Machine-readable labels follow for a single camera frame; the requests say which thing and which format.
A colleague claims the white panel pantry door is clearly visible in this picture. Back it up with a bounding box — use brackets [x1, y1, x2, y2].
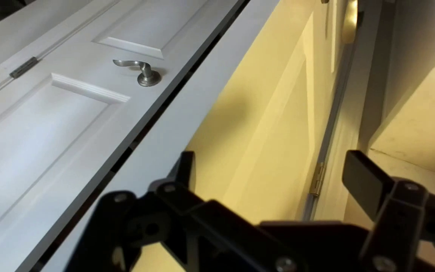
[0, 0, 244, 272]
[40, 0, 363, 272]

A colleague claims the metal lever door handle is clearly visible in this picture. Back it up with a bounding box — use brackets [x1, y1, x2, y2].
[111, 55, 163, 88]
[339, 0, 363, 45]

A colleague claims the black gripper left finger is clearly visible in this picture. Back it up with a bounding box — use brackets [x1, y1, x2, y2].
[64, 149, 300, 272]

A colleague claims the white door frame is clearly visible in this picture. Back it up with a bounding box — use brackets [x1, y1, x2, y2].
[303, 0, 397, 223]

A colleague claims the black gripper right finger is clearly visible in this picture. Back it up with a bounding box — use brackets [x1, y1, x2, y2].
[341, 147, 435, 272]

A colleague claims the white counter cabinet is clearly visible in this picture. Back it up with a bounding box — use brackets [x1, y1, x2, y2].
[366, 34, 435, 272]

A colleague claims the metal door hinge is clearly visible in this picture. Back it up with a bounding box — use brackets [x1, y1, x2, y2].
[7, 54, 40, 79]
[308, 158, 327, 199]

